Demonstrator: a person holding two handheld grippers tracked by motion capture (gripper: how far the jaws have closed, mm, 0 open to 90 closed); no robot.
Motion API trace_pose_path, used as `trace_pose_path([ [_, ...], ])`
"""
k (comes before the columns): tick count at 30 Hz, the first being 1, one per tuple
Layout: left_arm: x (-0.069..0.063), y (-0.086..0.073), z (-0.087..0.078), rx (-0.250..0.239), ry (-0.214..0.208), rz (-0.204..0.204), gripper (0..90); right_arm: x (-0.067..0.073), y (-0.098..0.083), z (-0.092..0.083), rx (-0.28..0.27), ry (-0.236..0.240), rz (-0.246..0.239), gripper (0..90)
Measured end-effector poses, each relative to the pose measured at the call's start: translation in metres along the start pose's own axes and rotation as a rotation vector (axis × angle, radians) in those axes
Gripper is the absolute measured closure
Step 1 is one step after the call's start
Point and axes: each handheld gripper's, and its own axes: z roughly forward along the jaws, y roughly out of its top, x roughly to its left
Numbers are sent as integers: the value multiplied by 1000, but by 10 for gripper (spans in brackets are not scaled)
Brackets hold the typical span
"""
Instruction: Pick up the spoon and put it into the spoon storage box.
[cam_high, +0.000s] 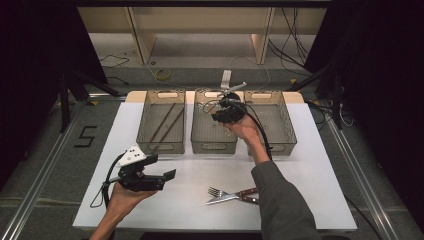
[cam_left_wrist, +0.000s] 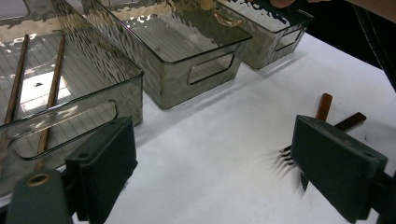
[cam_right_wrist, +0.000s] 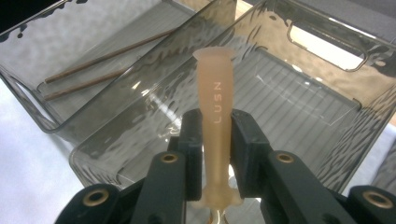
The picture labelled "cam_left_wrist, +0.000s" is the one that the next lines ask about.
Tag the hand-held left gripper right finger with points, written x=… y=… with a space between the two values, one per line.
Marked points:
x=339 y=168

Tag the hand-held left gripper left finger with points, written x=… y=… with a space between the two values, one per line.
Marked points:
x=102 y=168

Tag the dark brown chopstick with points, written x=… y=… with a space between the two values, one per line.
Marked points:
x=17 y=84
x=53 y=90

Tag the clear grey bin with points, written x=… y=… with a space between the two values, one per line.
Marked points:
x=174 y=77
x=264 y=46
x=93 y=59

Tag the wooden utensil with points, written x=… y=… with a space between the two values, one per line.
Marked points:
x=225 y=18

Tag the white table mat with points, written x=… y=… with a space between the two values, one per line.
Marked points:
x=218 y=155

